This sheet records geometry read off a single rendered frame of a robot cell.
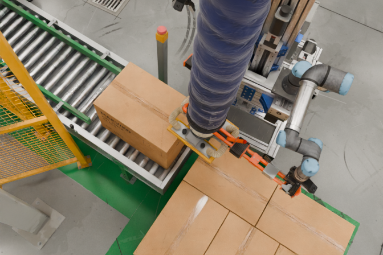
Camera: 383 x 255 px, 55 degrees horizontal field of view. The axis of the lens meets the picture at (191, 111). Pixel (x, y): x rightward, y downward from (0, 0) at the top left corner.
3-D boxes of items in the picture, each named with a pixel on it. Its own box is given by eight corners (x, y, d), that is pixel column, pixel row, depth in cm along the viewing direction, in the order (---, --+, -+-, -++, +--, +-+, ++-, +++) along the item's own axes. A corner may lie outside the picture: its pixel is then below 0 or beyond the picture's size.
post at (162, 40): (158, 97, 355) (155, 33, 264) (162, 91, 357) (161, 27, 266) (164, 100, 353) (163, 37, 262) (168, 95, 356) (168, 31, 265)
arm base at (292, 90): (286, 72, 252) (290, 64, 243) (306, 81, 250) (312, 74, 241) (278, 89, 246) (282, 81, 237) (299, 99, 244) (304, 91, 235)
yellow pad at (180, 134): (166, 129, 226) (166, 126, 221) (176, 118, 230) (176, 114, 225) (210, 164, 219) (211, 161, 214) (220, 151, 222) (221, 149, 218)
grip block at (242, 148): (227, 151, 212) (229, 147, 207) (237, 138, 216) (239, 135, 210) (239, 160, 210) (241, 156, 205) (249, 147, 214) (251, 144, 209)
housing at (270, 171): (260, 173, 208) (262, 171, 204) (267, 164, 210) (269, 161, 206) (271, 181, 206) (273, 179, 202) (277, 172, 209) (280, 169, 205)
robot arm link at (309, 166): (322, 160, 173) (318, 176, 169) (314, 167, 183) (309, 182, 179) (306, 153, 174) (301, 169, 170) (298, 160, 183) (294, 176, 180)
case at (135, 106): (102, 126, 280) (92, 103, 244) (134, 87, 295) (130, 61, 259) (166, 170, 269) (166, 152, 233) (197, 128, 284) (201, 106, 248)
